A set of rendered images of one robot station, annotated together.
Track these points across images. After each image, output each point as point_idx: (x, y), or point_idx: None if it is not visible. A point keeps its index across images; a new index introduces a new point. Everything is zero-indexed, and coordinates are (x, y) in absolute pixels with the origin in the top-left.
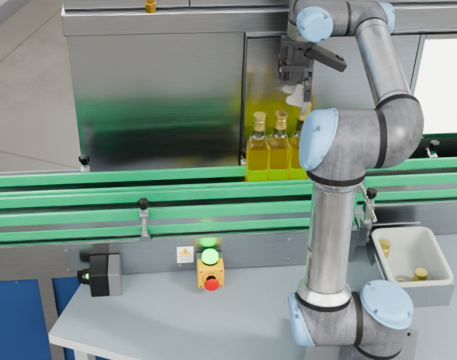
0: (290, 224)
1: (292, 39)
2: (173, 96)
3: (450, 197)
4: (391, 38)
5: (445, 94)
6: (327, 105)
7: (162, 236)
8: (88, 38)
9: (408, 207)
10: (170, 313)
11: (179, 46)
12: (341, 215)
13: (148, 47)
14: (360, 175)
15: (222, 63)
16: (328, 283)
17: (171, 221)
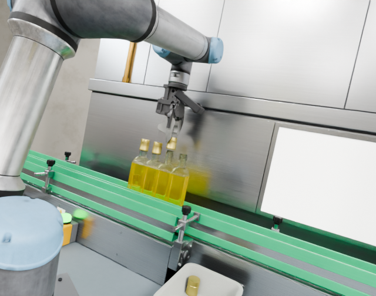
0: (127, 221)
1: (168, 82)
2: (125, 138)
3: (279, 271)
4: (198, 33)
5: (296, 182)
6: (203, 164)
7: (54, 195)
8: (98, 95)
9: (234, 261)
10: None
11: (134, 107)
12: (9, 62)
13: (121, 105)
14: (36, 13)
15: (152, 122)
16: None
17: (63, 186)
